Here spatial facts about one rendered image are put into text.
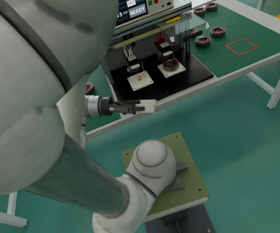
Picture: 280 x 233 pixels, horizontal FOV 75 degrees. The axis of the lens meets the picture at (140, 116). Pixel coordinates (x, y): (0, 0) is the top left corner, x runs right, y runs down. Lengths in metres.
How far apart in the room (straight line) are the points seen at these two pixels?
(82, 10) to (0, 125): 0.12
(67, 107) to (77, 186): 0.23
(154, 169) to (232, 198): 1.13
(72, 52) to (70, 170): 0.18
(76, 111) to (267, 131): 1.81
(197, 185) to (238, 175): 0.91
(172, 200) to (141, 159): 0.30
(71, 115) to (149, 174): 0.32
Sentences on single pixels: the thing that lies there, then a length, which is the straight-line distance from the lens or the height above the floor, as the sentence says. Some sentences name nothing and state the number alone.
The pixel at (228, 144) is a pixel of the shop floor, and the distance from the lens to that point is 1.89.
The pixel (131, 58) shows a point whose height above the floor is 0.92.
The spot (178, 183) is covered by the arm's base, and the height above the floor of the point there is 0.78.
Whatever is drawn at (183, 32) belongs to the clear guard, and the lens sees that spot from 1.17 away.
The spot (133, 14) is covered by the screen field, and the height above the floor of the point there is 1.16.
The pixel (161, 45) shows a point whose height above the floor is 0.92.
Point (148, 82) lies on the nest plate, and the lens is 1.29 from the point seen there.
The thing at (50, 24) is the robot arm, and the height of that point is 1.56.
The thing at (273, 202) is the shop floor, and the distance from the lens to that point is 1.78.
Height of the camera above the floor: 1.62
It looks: 50 degrees down
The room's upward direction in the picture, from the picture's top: 19 degrees counter-clockwise
